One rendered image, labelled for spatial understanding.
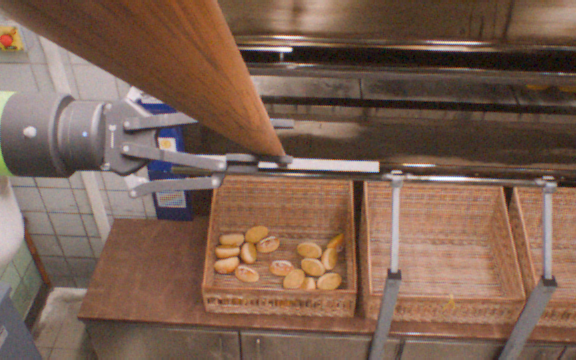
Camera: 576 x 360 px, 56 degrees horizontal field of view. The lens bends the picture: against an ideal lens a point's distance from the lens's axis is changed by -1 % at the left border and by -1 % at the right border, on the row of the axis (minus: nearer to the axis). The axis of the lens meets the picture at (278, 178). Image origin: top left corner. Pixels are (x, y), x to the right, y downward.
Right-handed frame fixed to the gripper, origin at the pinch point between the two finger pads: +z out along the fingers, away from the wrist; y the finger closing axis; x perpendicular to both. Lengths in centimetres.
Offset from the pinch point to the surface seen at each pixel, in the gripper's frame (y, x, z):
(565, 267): 38, -163, 116
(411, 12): -50, -119, 41
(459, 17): -48, -119, 56
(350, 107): -21, -143, 25
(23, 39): -39, -123, -87
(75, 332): 84, -203, -98
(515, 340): 59, -131, 83
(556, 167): -2, -154, 106
